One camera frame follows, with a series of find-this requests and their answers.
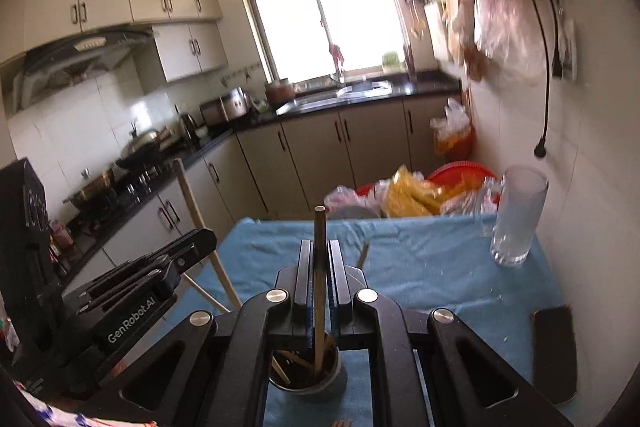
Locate blue tablecloth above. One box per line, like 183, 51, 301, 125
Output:
215, 212, 583, 427

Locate black kitchen countertop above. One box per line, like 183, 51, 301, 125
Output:
50, 69, 463, 280

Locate wok with lid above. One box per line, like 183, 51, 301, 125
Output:
115, 128, 174, 168

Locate bundle of wooden chopsticks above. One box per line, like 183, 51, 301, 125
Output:
172, 158, 335, 385

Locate cream base cabinets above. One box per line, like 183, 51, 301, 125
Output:
65, 94, 473, 293

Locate seasoning bottles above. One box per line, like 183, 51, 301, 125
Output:
47, 219, 77, 279

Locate brown clay pot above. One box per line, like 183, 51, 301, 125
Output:
264, 78, 297, 110

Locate sink faucet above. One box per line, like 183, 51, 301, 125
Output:
330, 56, 352, 88

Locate red plastic basin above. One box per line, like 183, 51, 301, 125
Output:
357, 161, 504, 219

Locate white plastic bag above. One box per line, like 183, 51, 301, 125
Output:
431, 99, 471, 134

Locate patterned clothing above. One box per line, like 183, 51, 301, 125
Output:
17, 387, 117, 427

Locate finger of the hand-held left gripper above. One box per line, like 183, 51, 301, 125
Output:
75, 228, 219, 311

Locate range hood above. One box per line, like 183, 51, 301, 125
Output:
0, 26, 157, 114

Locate black smartphone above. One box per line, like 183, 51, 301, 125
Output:
531, 305, 580, 406

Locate hanging kitchen utensil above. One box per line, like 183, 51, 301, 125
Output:
410, 2, 427, 40

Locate electric kettle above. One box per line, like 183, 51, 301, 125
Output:
179, 112, 199, 140

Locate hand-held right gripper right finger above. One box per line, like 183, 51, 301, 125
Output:
327, 240, 576, 427

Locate gas stove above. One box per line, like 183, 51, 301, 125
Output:
67, 157, 172, 228

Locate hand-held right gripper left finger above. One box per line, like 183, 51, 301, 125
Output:
80, 240, 317, 427

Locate clear glass mug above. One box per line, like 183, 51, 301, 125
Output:
490, 165, 550, 268

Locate steel sink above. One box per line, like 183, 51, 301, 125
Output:
276, 79, 394, 116

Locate steel rice cooker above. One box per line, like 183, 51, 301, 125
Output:
200, 87, 252, 126

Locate steel cooking pot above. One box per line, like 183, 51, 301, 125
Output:
62, 167, 119, 210

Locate grey chopstick holder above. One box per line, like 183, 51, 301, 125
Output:
267, 332, 348, 404

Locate clear hanging plastic bag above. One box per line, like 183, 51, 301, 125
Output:
440, 0, 549, 86

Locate orange plastic bag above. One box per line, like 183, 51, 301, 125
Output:
433, 127, 473, 160

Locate kitchen window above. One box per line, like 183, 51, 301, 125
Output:
227, 0, 417, 81

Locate yellow plastic bag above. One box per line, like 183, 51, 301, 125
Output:
382, 166, 452, 219

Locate black power cable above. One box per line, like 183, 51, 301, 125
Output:
529, 0, 552, 158
546, 0, 564, 76

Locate pink printed plastic bag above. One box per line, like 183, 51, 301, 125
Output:
0, 302, 19, 353

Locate white wall outlet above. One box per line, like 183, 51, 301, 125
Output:
557, 19, 582, 82

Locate clear plastic packet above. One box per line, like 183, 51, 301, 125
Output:
325, 185, 387, 214

